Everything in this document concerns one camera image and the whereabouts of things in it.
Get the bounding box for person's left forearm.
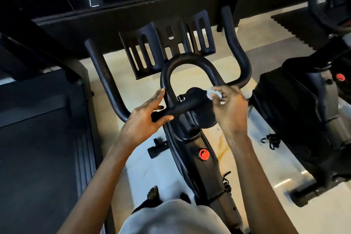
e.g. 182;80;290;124
57;146;132;234

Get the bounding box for person's right forearm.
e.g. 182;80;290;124
225;127;299;234

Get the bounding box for person's right hand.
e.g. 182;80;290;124
210;84;250;139

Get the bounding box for black treadmill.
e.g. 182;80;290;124
0;17;116;234

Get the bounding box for black spin bike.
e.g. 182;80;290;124
249;0;351;208
84;5;253;234

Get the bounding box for small white wipe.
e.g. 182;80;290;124
206;89;224;102

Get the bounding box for person's left hand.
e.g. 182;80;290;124
114;88;175;158

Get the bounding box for black interlocking foam mat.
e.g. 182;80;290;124
270;3;351;51

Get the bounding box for black striped trousers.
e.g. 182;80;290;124
132;186;193;215

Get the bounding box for person's bare foot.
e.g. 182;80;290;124
146;185;161;203

